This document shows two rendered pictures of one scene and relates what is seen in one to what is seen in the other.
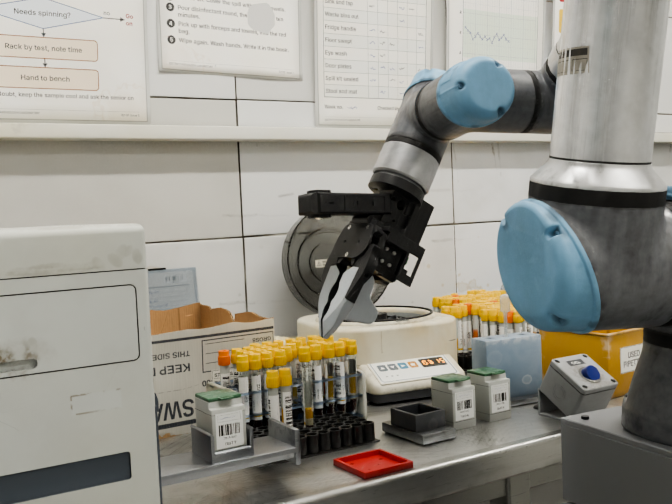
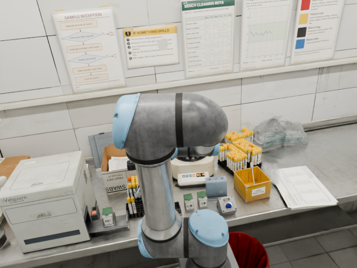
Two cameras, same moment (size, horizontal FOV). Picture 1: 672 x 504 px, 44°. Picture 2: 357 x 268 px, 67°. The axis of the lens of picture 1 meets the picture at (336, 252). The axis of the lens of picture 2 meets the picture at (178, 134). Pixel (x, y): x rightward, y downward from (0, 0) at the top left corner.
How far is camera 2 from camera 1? 0.83 m
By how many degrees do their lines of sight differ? 33
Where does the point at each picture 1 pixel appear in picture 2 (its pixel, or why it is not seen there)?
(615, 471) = not seen: outside the picture
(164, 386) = (116, 182)
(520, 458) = not seen: hidden behind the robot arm
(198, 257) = not seen: hidden behind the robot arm
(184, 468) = (96, 228)
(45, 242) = (46, 191)
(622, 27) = (147, 203)
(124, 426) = (76, 225)
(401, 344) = (190, 169)
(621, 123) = (153, 223)
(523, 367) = (220, 189)
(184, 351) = (120, 174)
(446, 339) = (206, 167)
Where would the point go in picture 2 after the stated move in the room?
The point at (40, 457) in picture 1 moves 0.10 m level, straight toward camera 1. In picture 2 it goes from (57, 231) to (45, 252)
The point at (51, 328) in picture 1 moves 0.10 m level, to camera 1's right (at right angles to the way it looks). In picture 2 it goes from (52, 208) to (73, 213)
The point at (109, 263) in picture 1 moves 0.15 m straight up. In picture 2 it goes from (64, 194) to (52, 160)
